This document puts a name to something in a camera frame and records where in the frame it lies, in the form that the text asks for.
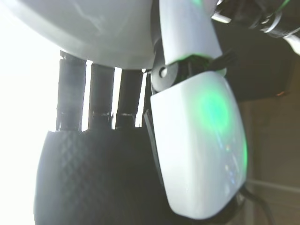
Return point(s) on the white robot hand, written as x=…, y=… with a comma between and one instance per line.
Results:
x=105, y=175

